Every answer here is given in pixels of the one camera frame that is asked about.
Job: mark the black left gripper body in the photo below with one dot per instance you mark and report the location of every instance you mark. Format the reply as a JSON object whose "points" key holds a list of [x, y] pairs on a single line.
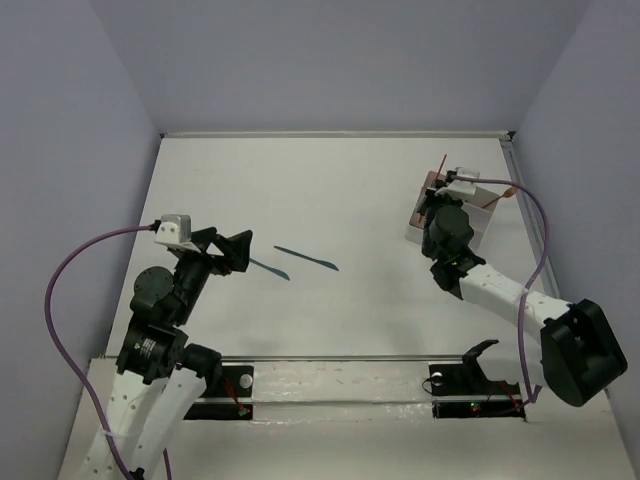
{"points": [[214, 251]]}

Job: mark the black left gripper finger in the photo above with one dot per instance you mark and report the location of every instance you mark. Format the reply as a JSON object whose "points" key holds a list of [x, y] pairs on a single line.
{"points": [[205, 238], [235, 250]]}

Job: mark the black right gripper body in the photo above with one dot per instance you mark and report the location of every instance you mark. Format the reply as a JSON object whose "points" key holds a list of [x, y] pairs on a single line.
{"points": [[430, 207]]}

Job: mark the teal plastic knife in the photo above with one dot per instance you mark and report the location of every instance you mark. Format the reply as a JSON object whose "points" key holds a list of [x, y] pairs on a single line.
{"points": [[281, 274]]}

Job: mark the red-orange chopstick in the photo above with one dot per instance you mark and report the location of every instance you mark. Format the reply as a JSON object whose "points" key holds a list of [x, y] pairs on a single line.
{"points": [[436, 178]]}

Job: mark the copper fork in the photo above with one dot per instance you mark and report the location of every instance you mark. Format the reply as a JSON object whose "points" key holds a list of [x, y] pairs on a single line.
{"points": [[508, 193]]}

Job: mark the dark blue plastic knife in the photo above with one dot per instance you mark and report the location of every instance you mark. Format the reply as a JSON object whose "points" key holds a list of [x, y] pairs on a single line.
{"points": [[296, 254]]}

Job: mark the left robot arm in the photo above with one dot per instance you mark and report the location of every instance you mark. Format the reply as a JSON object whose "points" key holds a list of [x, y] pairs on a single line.
{"points": [[159, 373]]}

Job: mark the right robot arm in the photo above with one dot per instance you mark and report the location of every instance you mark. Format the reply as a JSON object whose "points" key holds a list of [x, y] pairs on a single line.
{"points": [[568, 348]]}

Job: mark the white divided utensil container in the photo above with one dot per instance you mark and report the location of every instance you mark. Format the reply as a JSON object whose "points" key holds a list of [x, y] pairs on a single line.
{"points": [[480, 209]]}

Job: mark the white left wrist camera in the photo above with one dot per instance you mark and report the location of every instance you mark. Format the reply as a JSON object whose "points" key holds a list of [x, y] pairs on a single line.
{"points": [[173, 230]]}

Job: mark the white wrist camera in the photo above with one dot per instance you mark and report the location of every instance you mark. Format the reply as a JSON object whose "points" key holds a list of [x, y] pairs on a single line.
{"points": [[458, 183], [173, 230]]}

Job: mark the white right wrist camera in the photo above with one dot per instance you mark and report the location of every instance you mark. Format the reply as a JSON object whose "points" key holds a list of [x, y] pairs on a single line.
{"points": [[458, 183]]}

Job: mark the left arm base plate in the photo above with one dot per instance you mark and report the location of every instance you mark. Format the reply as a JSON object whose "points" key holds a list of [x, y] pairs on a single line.
{"points": [[231, 399]]}

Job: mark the aluminium table edge rail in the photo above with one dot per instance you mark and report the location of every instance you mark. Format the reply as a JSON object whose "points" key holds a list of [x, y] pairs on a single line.
{"points": [[500, 135]]}

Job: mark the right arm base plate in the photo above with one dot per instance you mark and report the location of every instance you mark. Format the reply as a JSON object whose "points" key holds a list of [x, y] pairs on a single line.
{"points": [[462, 391]]}

